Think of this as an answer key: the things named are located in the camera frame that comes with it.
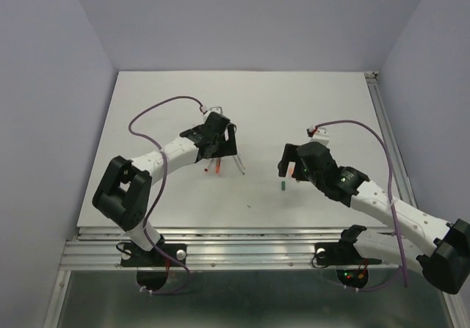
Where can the right side aluminium rail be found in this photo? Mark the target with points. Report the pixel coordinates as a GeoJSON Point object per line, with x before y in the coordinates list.
{"type": "Point", "coordinates": [401, 178]}

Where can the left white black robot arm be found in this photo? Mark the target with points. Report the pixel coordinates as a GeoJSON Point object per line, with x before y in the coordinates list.
{"type": "Point", "coordinates": [124, 190]}

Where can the orange highlighter cap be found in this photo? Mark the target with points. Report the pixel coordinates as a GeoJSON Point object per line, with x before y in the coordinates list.
{"type": "Point", "coordinates": [291, 170]}

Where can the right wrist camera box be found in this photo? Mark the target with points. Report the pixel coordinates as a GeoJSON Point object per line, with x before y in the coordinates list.
{"type": "Point", "coordinates": [319, 135]}

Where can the orange highlighter pen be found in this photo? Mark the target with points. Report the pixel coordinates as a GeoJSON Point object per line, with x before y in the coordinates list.
{"type": "Point", "coordinates": [218, 166]}

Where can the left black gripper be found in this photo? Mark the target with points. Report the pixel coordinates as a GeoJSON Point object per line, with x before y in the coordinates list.
{"type": "Point", "coordinates": [229, 148]}

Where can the red capped marker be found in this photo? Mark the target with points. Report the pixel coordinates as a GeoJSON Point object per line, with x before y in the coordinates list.
{"type": "Point", "coordinates": [209, 165]}

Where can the yellow capped marker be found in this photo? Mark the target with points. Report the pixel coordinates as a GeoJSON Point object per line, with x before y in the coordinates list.
{"type": "Point", "coordinates": [235, 163]}

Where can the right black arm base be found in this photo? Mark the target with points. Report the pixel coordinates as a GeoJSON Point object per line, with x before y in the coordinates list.
{"type": "Point", "coordinates": [342, 252]}

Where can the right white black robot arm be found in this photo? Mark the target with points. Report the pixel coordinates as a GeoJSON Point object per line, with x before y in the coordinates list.
{"type": "Point", "coordinates": [433, 247]}

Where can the green capped marker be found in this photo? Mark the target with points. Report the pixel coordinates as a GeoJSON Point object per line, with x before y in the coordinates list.
{"type": "Point", "coordinates": [239, 164]}

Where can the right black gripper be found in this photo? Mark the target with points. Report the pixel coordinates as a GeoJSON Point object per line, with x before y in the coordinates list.
{"type": "Point", "coordinates": [289, 154]}

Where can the aluminium rail frame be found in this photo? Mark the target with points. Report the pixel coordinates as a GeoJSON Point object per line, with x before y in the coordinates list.
{"type": "Point", "coordinates": [252, 277]}

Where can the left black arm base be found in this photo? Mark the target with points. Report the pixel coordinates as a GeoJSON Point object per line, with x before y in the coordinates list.
{"type": "Point", "coordinates": [133, 257]}

